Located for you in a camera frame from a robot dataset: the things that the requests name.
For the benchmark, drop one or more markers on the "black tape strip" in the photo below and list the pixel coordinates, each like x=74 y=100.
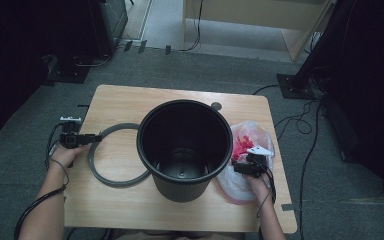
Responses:
x=142 y=46
x=168 y=49
x=128 y=46
x=83 y=105

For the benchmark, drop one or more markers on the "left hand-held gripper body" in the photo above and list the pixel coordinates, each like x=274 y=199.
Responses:
x=70 y=138

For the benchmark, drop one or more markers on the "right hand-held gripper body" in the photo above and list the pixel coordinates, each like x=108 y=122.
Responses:
x=256 y=165

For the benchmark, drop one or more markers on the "grey tape piece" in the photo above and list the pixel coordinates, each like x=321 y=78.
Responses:
x=287 y=207

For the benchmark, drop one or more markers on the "black stand with base plate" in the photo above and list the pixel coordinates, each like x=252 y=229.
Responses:
x=295 y=88

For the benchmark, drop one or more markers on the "light wooden desk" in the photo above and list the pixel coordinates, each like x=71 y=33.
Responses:
x=246 y=13

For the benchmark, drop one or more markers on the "dark grey trash can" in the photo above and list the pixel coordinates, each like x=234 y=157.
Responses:
x=183 y=191

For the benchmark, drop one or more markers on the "black floor base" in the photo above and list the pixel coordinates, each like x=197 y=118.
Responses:
x=68 y=75

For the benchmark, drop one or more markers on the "person's right hand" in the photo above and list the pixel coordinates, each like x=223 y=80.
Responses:
x=260 y=188

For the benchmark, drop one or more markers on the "clear plastic bag red print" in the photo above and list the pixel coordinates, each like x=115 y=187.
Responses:
x=236 y=188

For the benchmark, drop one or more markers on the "person's left hand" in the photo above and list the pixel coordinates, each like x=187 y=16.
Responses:
x=63 y=156

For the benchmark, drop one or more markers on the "white power strip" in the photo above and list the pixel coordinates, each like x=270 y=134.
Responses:
x=316 y=40

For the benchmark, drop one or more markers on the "round grey table grommet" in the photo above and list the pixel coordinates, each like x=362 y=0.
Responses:
x=218 y=105

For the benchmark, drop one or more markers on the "dark grey cabinet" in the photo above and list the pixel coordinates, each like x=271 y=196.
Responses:
x=113 y=16

